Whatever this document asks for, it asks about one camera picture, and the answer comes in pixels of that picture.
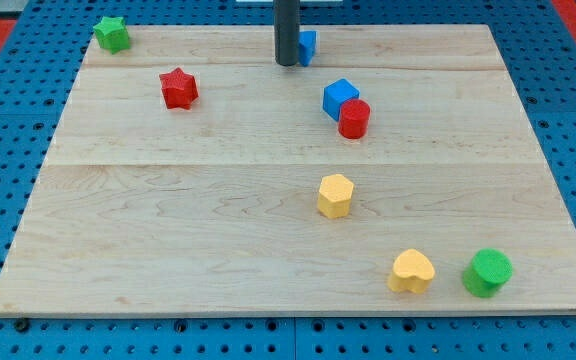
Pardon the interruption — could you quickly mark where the blue cube block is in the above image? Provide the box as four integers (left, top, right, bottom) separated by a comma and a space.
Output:
322, 78, 360, 122

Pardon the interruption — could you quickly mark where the blue triangle block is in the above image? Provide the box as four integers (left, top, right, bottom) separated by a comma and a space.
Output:
298, 30, 317, 67

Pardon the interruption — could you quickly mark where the yellow hexagon block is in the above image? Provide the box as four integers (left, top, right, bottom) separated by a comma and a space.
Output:
317, 174, 354, 219

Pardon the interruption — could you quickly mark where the red cylinder block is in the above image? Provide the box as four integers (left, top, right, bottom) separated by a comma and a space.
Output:
338, 99, 371, 139

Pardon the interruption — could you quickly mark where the light wooden board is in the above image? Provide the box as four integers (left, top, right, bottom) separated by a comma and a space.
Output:
0, 25, 576, 319

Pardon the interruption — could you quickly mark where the red star block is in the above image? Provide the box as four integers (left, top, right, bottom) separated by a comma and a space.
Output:
159, 67, 199, 110

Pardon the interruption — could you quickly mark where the yellow heart block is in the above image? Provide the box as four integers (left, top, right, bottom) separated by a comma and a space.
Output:
387, 249, 436, 294

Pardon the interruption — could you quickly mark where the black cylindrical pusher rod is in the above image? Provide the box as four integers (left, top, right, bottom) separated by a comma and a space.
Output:
273, 0, 300, 67

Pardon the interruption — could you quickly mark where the green cylinder block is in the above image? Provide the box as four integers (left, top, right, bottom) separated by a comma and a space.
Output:
462, 248, 513, 298

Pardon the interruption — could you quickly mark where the green star block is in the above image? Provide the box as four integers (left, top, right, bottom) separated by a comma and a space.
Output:
93, 16, 131, 54

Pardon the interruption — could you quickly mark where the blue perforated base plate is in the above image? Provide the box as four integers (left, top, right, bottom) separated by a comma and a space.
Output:
0, 1, 576, 359

